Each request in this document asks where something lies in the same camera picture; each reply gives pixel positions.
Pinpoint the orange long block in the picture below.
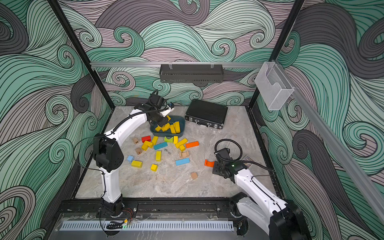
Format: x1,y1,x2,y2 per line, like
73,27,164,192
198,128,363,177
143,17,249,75
186,141,200,149

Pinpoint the black hard case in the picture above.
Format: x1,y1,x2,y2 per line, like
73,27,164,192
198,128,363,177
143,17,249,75
185,100,228,129

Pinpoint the white slotted cable duct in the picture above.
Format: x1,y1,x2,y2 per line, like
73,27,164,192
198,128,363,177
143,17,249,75
59,221,235,232

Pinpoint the natural wood arch block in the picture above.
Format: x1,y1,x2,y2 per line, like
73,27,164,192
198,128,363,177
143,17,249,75
179,151,190,159

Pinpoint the teal plastic bin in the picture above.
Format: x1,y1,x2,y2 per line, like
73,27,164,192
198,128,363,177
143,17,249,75
150,116,186,138

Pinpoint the light blue long block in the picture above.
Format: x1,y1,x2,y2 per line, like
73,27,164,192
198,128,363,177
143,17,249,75
175,158,190,166

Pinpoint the black wall tray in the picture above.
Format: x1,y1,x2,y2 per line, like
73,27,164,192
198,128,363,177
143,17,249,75
160,64,224,84

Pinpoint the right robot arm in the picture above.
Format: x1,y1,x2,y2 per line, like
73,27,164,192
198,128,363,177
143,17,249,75
213,148,311,240

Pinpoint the yellow long block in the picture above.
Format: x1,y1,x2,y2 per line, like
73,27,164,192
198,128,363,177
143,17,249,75
173,122,181,134
175,138,188,148
170,125,176,134

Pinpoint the orange arch block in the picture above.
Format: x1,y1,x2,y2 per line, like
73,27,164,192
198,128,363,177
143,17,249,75
204,160,215,168

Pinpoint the clear acrylic holder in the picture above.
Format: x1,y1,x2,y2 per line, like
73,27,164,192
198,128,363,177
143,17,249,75
255,62,294,111

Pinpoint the green arch block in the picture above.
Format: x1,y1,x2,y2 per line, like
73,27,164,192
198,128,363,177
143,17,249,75
164,137,174,143

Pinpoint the natural wood cube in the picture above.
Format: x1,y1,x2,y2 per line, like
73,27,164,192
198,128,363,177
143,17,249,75
191,172,198,180

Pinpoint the teal long block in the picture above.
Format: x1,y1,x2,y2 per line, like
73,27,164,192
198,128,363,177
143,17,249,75
154,142,168,151

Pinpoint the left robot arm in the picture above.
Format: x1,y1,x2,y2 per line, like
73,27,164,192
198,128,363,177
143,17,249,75
93,90,175,218

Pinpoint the red block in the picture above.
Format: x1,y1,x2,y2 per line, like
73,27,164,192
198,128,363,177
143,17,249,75
142,136,152,143

